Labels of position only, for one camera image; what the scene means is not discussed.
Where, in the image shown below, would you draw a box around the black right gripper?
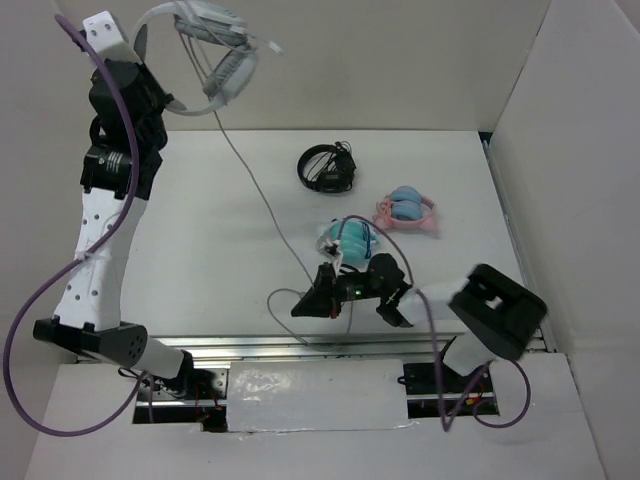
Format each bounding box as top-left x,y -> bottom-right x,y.
292,261 -> 387,318

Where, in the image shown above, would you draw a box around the grey headphone cable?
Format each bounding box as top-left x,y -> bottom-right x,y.
184,39 -> 361,347

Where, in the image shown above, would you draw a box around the grey white over-ear headphones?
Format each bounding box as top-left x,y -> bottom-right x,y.
132,1 -> 283,117

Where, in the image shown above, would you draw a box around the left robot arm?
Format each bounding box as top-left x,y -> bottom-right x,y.
33,60 -> 197,399

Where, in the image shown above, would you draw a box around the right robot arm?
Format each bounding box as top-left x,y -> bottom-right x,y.
291,253 -> 548,392

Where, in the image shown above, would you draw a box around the pink blue cat-ear headphones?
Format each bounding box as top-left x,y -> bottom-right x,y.
372,186 -> 440,237

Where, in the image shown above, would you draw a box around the black headphones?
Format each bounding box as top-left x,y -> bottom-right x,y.
297,141 -> 356,194

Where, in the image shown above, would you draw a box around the white taped cover plate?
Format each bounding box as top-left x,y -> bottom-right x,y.
226,359 -> 409,433

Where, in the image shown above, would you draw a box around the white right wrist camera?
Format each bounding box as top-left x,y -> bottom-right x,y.
316,236 -> 343,274

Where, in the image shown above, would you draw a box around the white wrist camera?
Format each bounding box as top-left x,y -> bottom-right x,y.
82,11 -> 142,64
316,236 -> 343,274

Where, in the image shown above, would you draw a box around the teal headphones blue cable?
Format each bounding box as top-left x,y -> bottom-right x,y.
315,217 -> 382,265

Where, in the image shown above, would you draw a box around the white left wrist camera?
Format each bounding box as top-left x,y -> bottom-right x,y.
82,11 -> 142,64

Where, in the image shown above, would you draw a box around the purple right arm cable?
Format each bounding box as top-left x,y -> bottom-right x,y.
334,214 -> 532,433

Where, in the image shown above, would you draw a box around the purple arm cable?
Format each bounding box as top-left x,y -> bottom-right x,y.
1,13 -> 156,438
334,214 -> 532,433

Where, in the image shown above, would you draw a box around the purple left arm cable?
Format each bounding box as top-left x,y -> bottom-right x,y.
1,13 -> 156,438

